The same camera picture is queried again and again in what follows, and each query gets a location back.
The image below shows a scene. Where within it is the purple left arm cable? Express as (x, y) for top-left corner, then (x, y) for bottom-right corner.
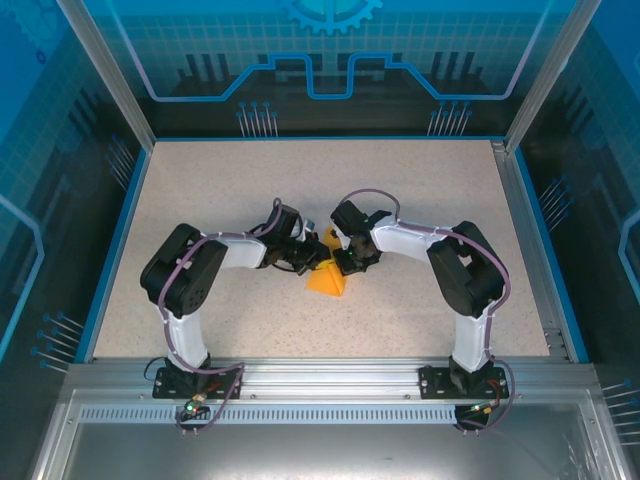
(157, 197), (301, 435)

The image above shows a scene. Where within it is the slotted grey cable duct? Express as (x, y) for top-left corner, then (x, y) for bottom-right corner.
(78, 405), (460, 425)

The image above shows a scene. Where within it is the cable connector with green light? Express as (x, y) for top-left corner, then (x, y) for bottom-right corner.
(467, 397), (502, 420)
(182, 392), (209, 420)

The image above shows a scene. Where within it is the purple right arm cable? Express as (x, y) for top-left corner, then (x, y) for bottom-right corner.
(337, 187), (517, 435)

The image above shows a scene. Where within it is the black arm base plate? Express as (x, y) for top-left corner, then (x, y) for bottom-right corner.
(418, 363), (511, 401)
(152, 366), (245, 401)

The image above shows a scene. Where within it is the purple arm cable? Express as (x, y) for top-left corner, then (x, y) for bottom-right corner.
(337, 187), (517, 435)
(157, 197), (301, 435)

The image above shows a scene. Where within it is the aluminium front rail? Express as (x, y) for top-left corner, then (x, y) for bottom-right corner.
(64, 355), (599, 399)

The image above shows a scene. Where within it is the steel bottom tray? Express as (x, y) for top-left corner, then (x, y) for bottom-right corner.
(30, 388), (632, 480)

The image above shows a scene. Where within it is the aluminium side rail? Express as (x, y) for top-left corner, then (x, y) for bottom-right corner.
(491, 139), (575, 362)

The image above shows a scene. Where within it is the aluminium frame post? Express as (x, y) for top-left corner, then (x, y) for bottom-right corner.
(55, 0), (157, 151)
(503, 0), (605, 154)

